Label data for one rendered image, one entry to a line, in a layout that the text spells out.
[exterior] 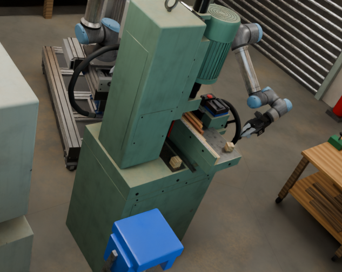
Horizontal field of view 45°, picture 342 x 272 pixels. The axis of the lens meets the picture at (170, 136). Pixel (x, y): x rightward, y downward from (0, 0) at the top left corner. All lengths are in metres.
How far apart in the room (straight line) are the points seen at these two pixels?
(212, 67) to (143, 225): 0.86
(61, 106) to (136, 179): 1.40
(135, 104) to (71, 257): 1.17
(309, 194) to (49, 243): 1.89
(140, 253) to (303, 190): 2.27
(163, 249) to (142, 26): 0.81
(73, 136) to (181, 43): 1.47
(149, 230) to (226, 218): 1.82
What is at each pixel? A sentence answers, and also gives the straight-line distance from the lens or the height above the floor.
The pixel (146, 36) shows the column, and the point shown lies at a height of 1.45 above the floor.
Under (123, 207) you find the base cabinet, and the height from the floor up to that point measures 0.66.
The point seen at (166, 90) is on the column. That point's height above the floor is 1.23.
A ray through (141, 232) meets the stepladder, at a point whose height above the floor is 1.16.
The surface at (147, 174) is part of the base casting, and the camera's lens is 1.92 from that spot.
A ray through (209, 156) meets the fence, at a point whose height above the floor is 0.93.
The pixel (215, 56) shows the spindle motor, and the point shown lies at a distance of 1.82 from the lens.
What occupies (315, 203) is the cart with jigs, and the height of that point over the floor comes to 0.20.
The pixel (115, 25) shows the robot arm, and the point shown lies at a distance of 2.51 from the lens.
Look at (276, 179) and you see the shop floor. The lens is 3.57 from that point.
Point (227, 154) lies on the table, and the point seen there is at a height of 0.90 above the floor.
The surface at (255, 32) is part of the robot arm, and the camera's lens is 2.52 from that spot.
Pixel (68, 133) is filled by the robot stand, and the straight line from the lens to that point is 2.92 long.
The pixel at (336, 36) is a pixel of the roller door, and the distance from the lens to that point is 4.89.
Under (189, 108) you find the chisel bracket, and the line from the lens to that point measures 2.01.
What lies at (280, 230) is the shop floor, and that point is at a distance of 3.18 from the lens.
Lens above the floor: 2.13
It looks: 38 degrees down
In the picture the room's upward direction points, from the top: 20 degrees clockwise
